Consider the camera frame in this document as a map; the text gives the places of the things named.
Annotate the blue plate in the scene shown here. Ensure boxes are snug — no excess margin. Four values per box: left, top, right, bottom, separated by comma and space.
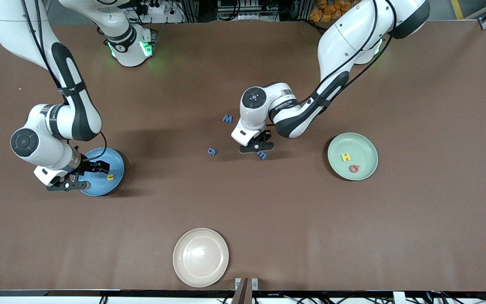
78, 147, 125, 197

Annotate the green plate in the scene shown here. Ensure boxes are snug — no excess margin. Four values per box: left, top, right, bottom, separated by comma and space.
327, 132, 379, 181

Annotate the beige plate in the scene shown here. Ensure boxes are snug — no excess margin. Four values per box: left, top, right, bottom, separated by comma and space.
173, 228, 230, 288

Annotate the white power strip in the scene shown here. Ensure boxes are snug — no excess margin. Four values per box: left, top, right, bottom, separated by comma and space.
135, 0, 184, 24

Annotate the orange packets pile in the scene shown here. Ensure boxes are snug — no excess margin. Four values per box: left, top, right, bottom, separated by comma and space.
309, 0, 364, 22

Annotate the brown table cover sheet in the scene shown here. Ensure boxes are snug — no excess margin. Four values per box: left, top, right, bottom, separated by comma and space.
0, 20, 486, 292

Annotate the brown wedge-shaped pole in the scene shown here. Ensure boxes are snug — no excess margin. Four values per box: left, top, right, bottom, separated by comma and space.
231, 277, 250, 304

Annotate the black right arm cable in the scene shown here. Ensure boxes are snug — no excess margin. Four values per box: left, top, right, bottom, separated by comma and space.
22, 0, 108, 163

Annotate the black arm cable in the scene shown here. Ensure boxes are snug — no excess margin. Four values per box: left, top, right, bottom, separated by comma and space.
22, 0, 108, 163
300, 0, 396, 107

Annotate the metal table edge rail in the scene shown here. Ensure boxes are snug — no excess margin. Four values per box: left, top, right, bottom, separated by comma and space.
0, 289, 486, 299

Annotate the grey metal edge bracket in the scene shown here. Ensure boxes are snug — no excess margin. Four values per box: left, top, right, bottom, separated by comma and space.
235, 277, 259, 292

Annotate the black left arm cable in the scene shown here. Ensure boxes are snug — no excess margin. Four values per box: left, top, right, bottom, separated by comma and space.
300, 0, 396, 107

